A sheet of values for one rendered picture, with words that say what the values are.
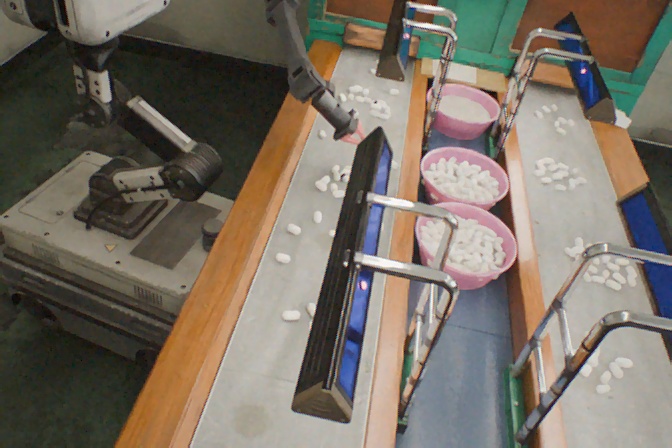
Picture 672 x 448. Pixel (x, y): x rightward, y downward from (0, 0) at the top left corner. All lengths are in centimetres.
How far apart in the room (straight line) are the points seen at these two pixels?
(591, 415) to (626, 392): 12
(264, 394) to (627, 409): 75
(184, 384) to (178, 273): 61
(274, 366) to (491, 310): 58
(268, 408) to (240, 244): 41
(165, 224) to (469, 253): 93
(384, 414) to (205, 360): 36
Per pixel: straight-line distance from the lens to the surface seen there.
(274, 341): 119
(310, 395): 73
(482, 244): 154
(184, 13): 360
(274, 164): 158
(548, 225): 167
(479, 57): 232
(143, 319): 175
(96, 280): 182
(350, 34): 226
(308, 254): 136
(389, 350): 119
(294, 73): 154
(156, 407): 110
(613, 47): 240
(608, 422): 131
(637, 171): 205
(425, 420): 123
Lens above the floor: 172
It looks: 40 degrees down
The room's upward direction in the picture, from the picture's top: 10 degrees clockwise
